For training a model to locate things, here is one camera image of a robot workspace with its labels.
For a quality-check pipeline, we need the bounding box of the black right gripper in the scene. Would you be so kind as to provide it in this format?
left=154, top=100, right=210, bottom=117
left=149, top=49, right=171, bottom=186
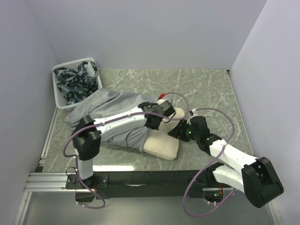
left=168, top=119, right=200, bottom=142

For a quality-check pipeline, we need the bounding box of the cream pillow with bear print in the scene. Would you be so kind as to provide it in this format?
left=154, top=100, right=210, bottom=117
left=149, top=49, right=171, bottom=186
left=142, top=107, right=185, bottom=160

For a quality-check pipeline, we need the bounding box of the grey pillowcase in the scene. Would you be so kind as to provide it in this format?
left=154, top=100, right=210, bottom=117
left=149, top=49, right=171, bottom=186
left=63, top=88, right=157, bottom=152

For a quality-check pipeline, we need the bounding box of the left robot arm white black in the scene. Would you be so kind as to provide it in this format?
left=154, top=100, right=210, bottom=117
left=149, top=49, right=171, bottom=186
left=73, top=98, right=184, bottom=188

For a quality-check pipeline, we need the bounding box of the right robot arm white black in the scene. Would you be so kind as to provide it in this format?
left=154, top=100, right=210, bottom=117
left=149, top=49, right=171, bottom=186
left=168, top=115, right=284, bottom=208

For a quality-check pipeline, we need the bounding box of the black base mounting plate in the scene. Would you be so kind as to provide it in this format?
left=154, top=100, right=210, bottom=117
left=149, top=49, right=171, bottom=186
left=66, top=170, right=230, bottom=199

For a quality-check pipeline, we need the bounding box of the dark patterned cloth in basket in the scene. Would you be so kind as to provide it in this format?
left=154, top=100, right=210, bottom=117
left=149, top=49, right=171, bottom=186
left=54, top=61, right=100, bottom=106

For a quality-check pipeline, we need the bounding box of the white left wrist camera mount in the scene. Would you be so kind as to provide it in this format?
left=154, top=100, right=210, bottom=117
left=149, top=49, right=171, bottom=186
left=157, top=93, right=172, bottom=105

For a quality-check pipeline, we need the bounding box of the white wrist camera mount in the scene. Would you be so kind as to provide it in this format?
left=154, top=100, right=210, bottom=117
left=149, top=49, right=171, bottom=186
left=189, top=108, right=199, bottom=117
left=157, top=93, right=172, bottom=105

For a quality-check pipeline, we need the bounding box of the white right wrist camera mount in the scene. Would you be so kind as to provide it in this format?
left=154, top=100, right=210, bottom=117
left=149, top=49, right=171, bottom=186
left=189, top=108, right=199, bottom=117

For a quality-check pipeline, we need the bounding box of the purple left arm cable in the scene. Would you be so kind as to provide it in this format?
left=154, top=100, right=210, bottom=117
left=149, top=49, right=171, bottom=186
left=63, top=91, right=190, bottom=210

